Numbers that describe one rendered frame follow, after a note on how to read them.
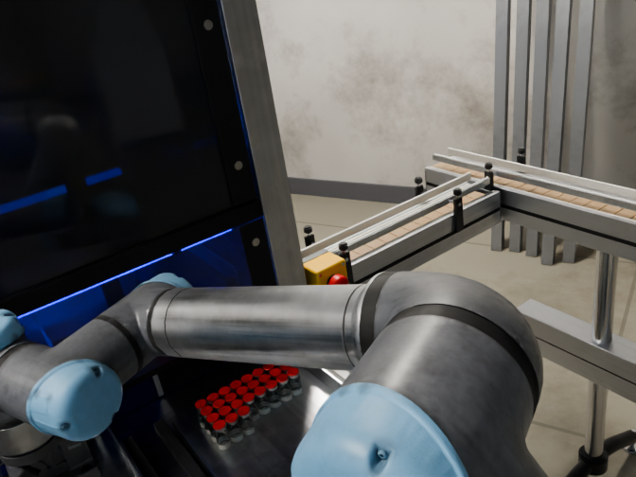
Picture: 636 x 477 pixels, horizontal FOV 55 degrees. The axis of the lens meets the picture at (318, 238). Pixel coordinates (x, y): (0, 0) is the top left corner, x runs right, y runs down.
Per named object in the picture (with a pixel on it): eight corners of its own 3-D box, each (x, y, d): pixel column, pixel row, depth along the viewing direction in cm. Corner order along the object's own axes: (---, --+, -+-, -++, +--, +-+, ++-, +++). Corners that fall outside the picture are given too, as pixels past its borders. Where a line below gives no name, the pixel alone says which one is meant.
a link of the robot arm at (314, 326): (556, 226, 46) (139, 255, 74) (520, 304, 38) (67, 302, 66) (581, 354, 50) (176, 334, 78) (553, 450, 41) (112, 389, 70)
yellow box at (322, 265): (300, 291, 123) (294, 261, 120) (328, 278, 127) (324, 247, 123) (322, 306, 117) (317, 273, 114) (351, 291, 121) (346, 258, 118)
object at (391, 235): (294, 338, 129) (281, 274, 122) (257, 311, 141) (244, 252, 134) (505, 223, 162) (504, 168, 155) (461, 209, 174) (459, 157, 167)
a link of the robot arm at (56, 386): (139, 328, 61) (68, 309, 67) (47, 400, 53) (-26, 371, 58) (159, 389, 65) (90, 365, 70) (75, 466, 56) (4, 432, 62)
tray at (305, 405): (176, 435, 103) (170, 419, 101) (302, 364, 115) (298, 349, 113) (284, 578, 77) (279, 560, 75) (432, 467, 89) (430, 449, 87)
